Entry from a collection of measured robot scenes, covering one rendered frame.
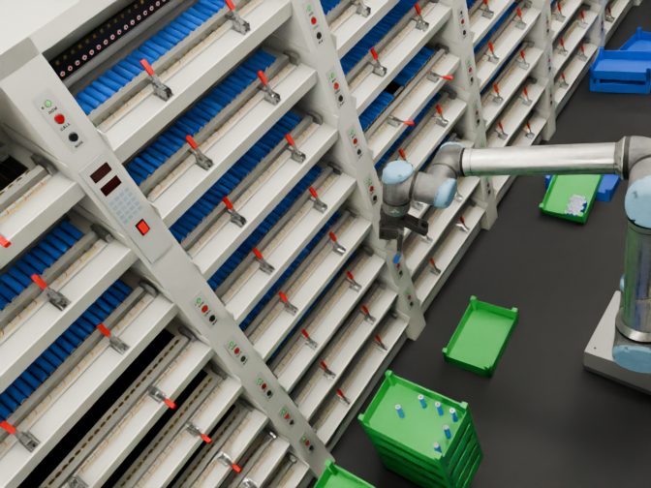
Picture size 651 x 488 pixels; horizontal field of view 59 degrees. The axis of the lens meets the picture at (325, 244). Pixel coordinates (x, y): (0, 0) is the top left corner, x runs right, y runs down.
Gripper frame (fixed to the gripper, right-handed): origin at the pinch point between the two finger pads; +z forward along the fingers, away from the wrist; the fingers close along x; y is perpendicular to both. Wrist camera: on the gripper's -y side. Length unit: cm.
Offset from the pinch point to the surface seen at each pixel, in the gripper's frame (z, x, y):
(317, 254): -7.6, 11.8, 26.7
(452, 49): -39, -68, -12
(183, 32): -86, 15, 52
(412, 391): 31.3, 36.1, -8.2
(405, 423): 32, 48, -7
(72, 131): -86, 55, 60
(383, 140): -30.0, -21.8, 8.8
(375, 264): 11.7, -2.5, 9.2
